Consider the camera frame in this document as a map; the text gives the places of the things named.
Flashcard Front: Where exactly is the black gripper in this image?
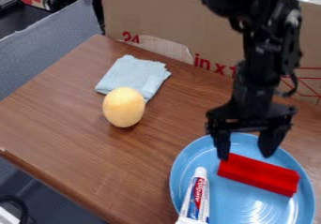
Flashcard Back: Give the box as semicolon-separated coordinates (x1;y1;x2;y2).
206;62;297;160

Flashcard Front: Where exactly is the white toothpaste tube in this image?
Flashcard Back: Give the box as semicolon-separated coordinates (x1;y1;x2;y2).
176;167;210;224

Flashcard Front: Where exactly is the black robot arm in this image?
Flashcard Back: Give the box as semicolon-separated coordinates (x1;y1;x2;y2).
201;0;303;160

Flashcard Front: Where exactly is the blue plate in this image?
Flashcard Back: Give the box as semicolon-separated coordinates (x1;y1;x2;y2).
170;133;316;224

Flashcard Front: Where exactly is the light blue folded cloth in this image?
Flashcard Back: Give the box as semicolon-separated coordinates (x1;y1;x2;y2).
95;54;172;101

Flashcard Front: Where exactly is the red plastic block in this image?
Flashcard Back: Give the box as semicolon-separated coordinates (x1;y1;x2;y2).
217;154;301;197

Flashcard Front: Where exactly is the yellow lemon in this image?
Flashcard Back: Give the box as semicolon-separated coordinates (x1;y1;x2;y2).
103;87;146;127

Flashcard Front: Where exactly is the cardboard box with red print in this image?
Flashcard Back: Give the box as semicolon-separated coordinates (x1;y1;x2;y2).
103;0;321;107

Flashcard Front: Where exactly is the grey fabric partition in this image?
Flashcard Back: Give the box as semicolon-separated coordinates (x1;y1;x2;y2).
0;0;102;100

